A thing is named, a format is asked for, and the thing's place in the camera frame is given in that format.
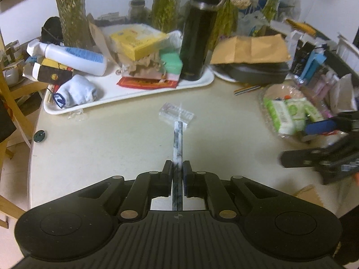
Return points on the marbled grey white stick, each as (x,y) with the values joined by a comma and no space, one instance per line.
(177,180)

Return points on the red packet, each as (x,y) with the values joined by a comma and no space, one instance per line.
(146,84)

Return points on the glass vase with stems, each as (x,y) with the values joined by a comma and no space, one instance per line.
(74,25)

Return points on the dark grey zip case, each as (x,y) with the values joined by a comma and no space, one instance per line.
(255,74)

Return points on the rolled white blue socks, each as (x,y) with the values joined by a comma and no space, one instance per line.
(77,91)

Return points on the dark round button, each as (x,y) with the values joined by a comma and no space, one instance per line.
(39,136)

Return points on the wooden chair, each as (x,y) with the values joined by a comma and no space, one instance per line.
(27,130)

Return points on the black yellow box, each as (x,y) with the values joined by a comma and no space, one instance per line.
(53,75)

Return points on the clear plastic case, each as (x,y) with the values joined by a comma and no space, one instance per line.
(171,114)

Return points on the black thermos bottle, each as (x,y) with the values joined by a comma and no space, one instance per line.
(197,30)

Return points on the woven paper plate basket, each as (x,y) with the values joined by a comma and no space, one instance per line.
(284,92)

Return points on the white serving tray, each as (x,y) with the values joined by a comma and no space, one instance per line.
(108,91)

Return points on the brown paper envelope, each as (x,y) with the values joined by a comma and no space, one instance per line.
(251,50)

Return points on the green white wipes pack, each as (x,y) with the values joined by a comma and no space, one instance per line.
(280,116)

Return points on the white blue lotion bottle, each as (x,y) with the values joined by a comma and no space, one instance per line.
(79,59)

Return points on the coloured striped straws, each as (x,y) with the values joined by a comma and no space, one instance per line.
(246,90)

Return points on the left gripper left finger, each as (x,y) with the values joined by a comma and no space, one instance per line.
(146,186)

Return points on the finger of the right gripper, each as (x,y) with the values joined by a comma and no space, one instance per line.
(320,127)

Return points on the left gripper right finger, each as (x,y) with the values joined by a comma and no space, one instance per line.
(210,188)

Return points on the green white sponge pack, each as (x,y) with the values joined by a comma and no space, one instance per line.
(172,64)

